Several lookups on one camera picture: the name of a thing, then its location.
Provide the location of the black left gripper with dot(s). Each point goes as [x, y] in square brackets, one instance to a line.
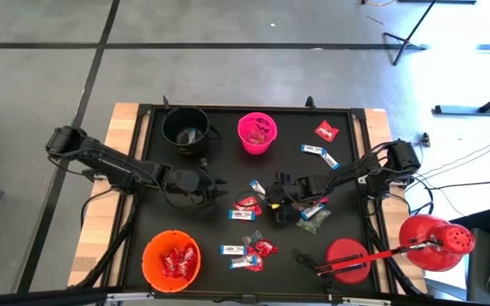
[185, 185]

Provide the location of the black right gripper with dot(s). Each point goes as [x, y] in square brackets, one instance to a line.
[292, 193]

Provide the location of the clear green candy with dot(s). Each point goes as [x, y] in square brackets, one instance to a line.
[253, 238]
[307, 226]
[322, 217]

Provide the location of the white blue candy bar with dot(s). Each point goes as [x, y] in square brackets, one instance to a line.
[242, 215]
[233, 250]
[311, 149]
[257, 187]
[312, 211]
[330, 160]
[189, 136]
[243, 262]

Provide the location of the red Skittles candy pack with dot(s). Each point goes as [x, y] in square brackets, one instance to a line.
[258, 267]
[266, 247]
[249, 207]
[184, 273]
[189, 255]
[169, 263]
[324, 200]
[326, 130]

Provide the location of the clear reddish candy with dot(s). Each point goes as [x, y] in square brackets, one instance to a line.
[260, 138]
[251, 135]
[255, 142]

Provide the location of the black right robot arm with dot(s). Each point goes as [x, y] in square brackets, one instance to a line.
[355, 170]

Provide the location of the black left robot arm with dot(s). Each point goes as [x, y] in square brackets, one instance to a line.
[113, 163]

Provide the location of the pink plastic bucket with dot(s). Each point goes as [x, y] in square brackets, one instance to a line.
[247, 149]

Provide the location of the black pumpkin face bucket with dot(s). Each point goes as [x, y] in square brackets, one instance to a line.
[172, 127]

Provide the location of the orange pumpkin face bucket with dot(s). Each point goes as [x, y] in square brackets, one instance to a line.
[153, 272]

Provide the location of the red desk lamp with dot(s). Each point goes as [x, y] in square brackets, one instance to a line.
[432, 242]

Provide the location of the small black floor device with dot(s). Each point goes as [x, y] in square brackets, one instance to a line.
[425, 139]

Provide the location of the black desk foot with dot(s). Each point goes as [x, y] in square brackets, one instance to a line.
[462, 109]

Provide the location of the black tripod stand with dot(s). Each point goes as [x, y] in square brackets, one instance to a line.
[415, 27]

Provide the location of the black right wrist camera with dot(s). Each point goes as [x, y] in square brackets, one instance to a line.
[284, 177]

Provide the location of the black aluminium table frame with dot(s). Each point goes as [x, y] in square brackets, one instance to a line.
[270, 294]

